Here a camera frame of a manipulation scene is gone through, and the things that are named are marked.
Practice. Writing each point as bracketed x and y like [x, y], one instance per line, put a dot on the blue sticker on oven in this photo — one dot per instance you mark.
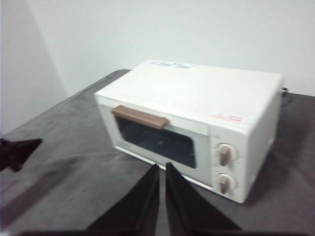
[172, 65]

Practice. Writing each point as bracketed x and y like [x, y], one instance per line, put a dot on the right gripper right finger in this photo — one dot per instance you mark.
[189, 209]

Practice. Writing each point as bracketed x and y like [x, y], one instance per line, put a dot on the temperature knob with beige grip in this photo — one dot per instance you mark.
[227, 154]

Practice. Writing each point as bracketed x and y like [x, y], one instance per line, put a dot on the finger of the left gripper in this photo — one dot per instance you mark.
[12, 162]
[19, 146]

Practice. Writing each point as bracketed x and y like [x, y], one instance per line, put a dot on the red sticker on oven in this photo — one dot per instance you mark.
[227, 118]

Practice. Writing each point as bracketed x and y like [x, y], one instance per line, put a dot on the timer knob with beige grip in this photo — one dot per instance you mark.
[226, 183]

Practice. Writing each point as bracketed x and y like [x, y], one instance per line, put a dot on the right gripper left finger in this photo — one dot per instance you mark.
[137, 209]

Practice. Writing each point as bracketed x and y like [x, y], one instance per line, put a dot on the white Toshiba toaster oven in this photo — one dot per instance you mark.
[187, 98]

